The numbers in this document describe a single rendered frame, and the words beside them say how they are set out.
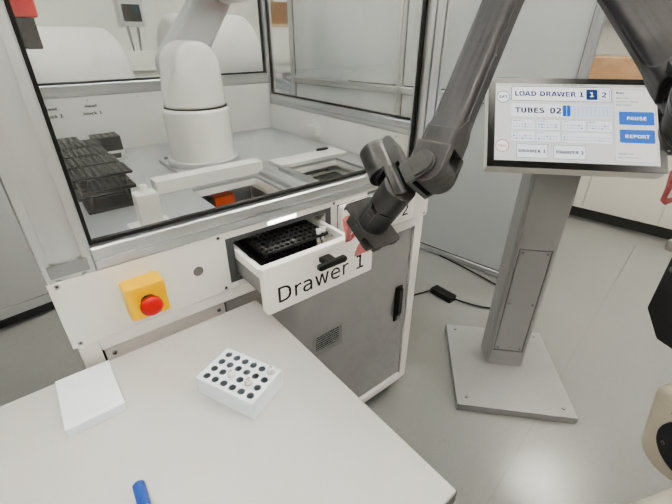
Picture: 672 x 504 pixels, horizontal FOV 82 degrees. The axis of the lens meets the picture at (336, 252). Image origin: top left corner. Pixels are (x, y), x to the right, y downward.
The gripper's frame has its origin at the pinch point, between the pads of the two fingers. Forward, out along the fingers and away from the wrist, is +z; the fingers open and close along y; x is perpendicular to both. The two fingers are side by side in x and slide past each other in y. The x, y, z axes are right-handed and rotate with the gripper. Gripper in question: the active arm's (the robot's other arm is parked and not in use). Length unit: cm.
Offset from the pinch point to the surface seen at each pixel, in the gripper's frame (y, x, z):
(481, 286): -19, -142, 105
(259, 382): -13.9, 27.1, 7.5
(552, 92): 19, -91, -11
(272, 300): -0.7, 16.7, 10.5
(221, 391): -12.0, 33.0, 9.1
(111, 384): -1, 47, 19
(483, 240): 4, -157, 96
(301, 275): 1.1, 9.5, 8.1
